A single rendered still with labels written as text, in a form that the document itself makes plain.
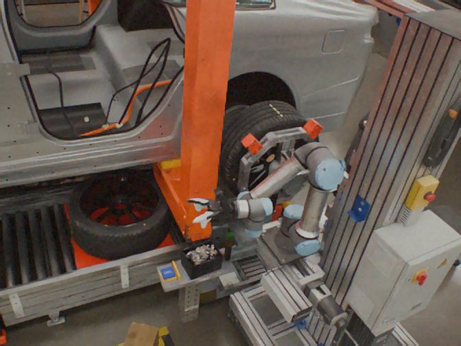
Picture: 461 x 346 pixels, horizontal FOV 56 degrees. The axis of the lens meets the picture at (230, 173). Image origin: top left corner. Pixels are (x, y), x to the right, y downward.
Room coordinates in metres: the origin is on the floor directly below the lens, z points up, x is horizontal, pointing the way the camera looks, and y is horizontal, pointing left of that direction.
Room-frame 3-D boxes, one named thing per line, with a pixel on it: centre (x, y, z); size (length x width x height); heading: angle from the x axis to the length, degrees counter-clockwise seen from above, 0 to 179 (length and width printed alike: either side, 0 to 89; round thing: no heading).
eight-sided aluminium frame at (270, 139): (2.18, -0.30, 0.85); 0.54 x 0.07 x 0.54; 119
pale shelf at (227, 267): (1.66, 0.13, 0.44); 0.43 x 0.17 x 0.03; 119
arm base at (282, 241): (1.60, -0.34, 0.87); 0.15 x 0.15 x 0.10
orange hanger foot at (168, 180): (2.18, 0.34, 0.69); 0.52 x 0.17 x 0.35; 29
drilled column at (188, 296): (1.65, 0.16, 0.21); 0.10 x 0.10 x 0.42; 29
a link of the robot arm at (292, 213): (1.60, -0.35, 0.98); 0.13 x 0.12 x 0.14; 18
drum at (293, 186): (2.12, -0.33, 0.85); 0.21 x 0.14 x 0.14; 29
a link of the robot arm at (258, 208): (1.39, -0.14, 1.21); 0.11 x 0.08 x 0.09; 108
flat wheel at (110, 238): (2.10, 0.69, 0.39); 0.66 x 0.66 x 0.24
